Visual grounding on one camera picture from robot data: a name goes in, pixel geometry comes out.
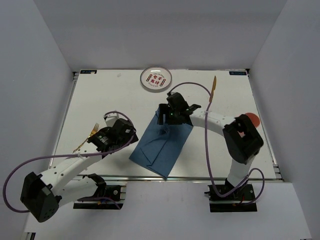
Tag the blue corner label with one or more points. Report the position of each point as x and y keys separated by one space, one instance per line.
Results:
x=238 y=73
x=88 y=71

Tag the left blue corner label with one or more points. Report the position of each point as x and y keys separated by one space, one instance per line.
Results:
x=88 y=71

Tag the white patterned plate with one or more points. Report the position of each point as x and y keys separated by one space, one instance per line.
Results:
x=156 y=78

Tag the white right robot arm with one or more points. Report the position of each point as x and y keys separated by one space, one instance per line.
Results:
x=242 y=139

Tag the gold fork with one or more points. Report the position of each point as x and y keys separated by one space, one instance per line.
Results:
x=93 y=131

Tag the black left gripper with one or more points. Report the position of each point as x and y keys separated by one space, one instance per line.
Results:
x=127 y=139

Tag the right blue corner label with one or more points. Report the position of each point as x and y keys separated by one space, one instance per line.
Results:
x=238 y=73

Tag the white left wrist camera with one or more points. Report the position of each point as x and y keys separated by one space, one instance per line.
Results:
x=110 y=119

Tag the blue cloth napkin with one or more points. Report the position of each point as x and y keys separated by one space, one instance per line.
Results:
x=160 y=146

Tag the gold knife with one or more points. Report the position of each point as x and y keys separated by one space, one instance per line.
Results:
x=213 y=89

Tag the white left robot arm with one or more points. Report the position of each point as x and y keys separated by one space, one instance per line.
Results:
x=43 y=194

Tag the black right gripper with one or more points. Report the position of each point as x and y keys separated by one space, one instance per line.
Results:
x=164 y=109

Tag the red plastic cup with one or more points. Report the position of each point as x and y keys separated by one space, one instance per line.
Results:
x=254 y=119

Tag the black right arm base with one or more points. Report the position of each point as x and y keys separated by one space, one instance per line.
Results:
x=237 y=202

